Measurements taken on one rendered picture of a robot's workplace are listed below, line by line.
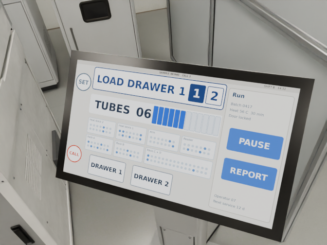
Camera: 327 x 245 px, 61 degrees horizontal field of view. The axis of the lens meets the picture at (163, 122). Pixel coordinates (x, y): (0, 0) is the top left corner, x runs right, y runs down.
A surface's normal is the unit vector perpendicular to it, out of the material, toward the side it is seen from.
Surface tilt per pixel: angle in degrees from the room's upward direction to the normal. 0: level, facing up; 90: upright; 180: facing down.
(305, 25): 90
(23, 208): 90
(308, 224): 0
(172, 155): 50
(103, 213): 0
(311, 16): 90
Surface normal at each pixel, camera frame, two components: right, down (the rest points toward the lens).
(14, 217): 0.30, 0.63
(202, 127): -0.31, 0.04
